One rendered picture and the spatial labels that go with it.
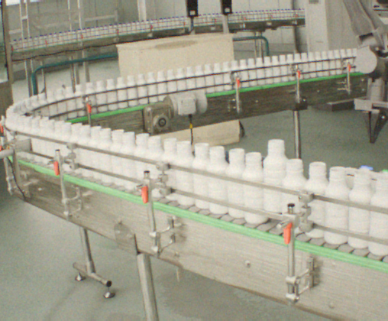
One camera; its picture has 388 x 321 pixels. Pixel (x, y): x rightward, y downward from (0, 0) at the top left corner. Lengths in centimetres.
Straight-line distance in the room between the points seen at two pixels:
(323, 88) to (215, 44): 232
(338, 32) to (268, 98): 415
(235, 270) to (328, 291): 28
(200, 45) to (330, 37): 225
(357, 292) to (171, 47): 459
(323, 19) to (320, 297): 627
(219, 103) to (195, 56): 249
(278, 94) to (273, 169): 222
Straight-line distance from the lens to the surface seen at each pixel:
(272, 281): 132
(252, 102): 334
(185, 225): 146
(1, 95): 665
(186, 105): 294
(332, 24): 737
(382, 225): 112
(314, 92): 362
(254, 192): 129
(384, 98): 132
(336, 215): 117
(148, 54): 546
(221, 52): 582
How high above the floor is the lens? 152
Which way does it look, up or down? 16 degrees down
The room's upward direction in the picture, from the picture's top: 5 degrees counter-clockwise
